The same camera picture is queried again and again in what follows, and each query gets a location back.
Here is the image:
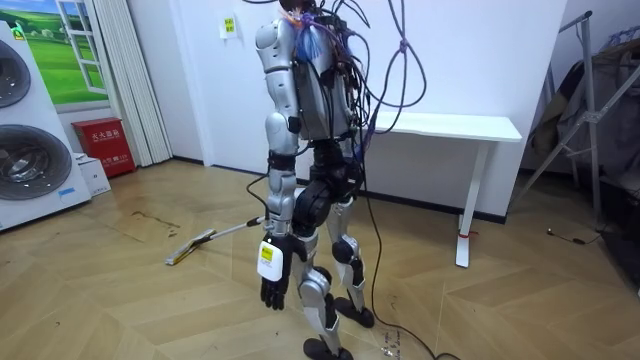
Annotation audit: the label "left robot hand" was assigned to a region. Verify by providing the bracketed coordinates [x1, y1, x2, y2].
[256, 232, 308, 312]

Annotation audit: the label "robot legs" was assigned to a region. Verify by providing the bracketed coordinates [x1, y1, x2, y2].
[291, 139, 376, 360]

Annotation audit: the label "robot body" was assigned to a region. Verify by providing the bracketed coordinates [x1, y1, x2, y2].
[267, 0, 372, 174]

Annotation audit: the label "small white box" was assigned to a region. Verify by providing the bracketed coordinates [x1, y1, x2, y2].
[72, 152, 113, 198]

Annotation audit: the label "red fire extinguisher box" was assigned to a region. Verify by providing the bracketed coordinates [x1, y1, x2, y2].
[71, 117, 138, 179]

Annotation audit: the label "white pleated curtain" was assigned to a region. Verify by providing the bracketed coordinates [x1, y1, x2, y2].
[91, 0, 174, 168]

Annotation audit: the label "white desk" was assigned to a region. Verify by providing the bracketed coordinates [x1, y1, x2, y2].
[372, 110, 524, 269]

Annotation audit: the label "white washing machine tower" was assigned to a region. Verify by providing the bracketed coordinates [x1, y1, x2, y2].
[0, 19, 93, 233]

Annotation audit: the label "grey metal clothes rack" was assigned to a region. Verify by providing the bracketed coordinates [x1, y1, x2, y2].
[509, 10, 640, 217]

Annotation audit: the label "dark hanging clothes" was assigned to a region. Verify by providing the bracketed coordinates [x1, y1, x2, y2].
[529, 38, 640, 201]

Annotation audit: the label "flat mop with metal handle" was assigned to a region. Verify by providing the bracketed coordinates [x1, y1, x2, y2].
[164, 215, 267, 267]

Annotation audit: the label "black floor cable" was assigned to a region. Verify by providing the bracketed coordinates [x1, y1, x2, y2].
[357, 144, 462, 360]

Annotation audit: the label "white and yellow wall note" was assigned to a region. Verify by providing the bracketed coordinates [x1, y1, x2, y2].
[218, 13, 239, 41]

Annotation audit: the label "cable bundle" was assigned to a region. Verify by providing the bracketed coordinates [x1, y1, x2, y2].
[242, 0, 429, 136]

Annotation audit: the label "landscape window wall poster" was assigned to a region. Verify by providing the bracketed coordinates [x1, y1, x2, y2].
[0, 0, 109, 107]

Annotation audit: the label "thin black cable with plug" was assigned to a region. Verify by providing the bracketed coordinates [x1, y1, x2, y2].
[546, 227, 607, 247]

